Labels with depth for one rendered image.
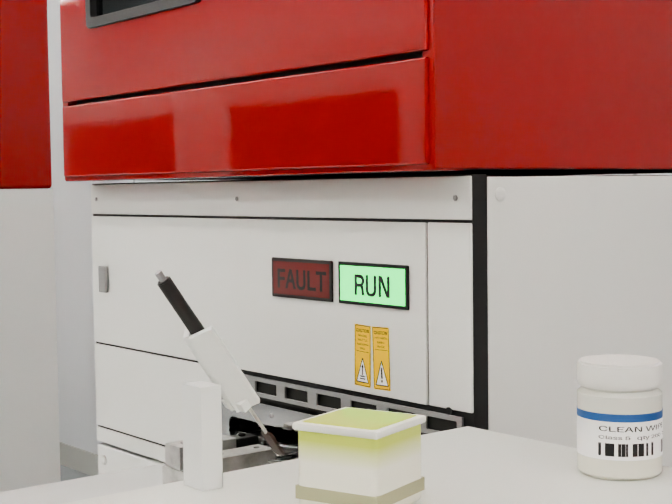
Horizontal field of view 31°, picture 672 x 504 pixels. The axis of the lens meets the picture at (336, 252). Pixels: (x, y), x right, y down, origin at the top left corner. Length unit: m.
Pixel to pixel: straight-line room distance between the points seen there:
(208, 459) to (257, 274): 0.55
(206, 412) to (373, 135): 0.40
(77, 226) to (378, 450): 4.40
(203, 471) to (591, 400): 0.32
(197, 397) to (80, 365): 4.31
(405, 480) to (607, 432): 0.19
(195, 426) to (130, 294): 0.81
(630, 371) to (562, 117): 0.40
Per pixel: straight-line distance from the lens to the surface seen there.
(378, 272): 1.31
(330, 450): 0.89
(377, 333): 1.32
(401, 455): 0.90
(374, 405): 1.35
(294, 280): 1.43
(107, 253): 1.83
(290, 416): 1.45
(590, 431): 1.02
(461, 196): 1.22
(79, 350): 5.27
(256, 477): 1.03
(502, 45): 1.26
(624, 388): 1.00
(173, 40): 1.57
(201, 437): 0.97
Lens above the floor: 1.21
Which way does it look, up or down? 3 degrees down
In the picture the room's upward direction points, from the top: 1 degrees counter-clockwise
